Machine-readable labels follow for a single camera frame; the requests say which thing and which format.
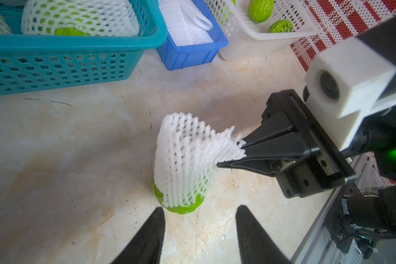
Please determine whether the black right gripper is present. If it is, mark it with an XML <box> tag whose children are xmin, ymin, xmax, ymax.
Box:
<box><xmin>217</xmin><ymin>90</ymin><xmax>357</xmax><ymax>199</ymax></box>

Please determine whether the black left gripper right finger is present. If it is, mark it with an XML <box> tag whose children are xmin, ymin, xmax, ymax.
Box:
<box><xmin>235</xmin><ymin>205</ymin><xmax>291</xmax><ymax>264</ymax></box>

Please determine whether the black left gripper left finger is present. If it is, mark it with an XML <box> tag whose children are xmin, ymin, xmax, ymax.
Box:
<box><xmin>112</xmin><ymin>207</ymin><xmax>166</xmax><ymax>264</ymax></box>

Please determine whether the green custard apple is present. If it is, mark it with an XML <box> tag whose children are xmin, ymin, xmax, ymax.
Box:
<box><xmin>152</xmin><ymin>181</ymin><xmax>205</xmax><ymax>215</ymax></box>
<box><xmin>248</xmin><ymin>0</ymin><xmax>275</xmax><ymax>24</ymax></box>

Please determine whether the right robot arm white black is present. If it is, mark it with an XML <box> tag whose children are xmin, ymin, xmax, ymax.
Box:
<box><xmin>218</xmin><ymin>15</ymin><xmax>396</xmax><ymax>238</ymax></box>

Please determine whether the dark-spotted custard apple front right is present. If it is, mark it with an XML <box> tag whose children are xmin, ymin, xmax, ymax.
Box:
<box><xmin>267</xmin><ymin>19</ymin><xmax>294</xmax><ymax>33</ymax></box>

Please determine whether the dark-spotted custard apple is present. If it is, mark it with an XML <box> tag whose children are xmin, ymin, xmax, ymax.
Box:
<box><xmin>223</xmin><ymin>0</ymin><xmax>237</xmax><ymax>17</ymax></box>
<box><xmin>267</xmin><ymin>19</ymin><xmax>294</xmax><ymax>33</ymax></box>

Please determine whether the dark-spotted custard apple front left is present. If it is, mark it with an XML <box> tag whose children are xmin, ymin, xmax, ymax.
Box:
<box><xmin>223</xmin><ymin>0</ymin><xmax>237</xmax><ymax>17</ymax></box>

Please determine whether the stack of white foam nets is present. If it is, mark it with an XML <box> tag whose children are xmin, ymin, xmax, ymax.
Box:
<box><xmin>158</xmin><ymin>0</ymin><xmax>213</xmax><ymax>47</ymax></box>

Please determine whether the sleeved custard apple front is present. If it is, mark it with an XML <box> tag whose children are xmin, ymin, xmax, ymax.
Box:
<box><xmin>21</xmin><ymin>0</ymin><xmax>140</xmax><ymax>37</ymax></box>

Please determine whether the white perforated plastic basket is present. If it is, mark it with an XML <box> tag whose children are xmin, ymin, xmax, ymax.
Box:
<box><xmin>205</xmin><ymin>0</ymin><xmax>317</xmax><ymax>60</ymax></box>

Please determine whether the blue plastic tray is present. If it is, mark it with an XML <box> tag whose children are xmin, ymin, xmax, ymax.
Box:
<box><xmin>157</xmin><ymin>1</ymin><xmax>228</xmax><ymax>70</ymax></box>

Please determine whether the teal plastic basket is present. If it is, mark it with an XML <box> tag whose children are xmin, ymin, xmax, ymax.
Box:
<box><xmin>0</xmin><ymin>1</ymin><xmax>167</xmax><ymax>96</ymax></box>

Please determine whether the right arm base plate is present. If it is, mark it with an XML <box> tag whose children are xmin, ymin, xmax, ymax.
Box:
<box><xmin>290</xmin><ymin>184</ymin><xmax>383</xmax><ymax>264</ymax></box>

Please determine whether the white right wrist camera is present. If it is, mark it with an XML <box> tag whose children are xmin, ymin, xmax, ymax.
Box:
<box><xmin>305</xmin><ymin>37</ymin><xmax>396</xmax><ymax>151</ymax></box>

